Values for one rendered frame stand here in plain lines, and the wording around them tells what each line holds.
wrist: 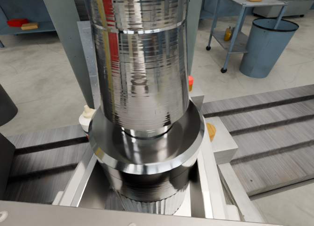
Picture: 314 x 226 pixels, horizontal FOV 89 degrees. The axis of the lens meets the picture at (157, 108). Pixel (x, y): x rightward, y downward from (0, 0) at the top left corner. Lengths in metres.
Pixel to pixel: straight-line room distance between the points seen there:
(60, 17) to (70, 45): 0.08
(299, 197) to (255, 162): 1.22
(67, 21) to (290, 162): 0.64
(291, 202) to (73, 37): 1.55
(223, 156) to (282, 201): 1.28
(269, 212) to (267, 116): 1.02
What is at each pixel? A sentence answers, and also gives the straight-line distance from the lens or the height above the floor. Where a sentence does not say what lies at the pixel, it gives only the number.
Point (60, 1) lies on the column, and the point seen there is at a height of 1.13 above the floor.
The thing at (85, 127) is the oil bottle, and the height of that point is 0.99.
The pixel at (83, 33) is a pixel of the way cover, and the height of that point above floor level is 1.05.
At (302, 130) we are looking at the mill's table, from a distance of 0.49.
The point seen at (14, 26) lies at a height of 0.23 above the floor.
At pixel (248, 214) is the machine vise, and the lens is 0.25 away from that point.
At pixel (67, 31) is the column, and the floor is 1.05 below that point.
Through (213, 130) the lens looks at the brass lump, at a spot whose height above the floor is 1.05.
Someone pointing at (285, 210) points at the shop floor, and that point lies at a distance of 1.49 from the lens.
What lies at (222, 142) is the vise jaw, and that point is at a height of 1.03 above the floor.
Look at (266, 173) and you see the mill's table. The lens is 0.38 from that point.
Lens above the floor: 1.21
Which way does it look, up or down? 43 degrees down
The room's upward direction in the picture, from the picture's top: 1 degrees counter-clockwise
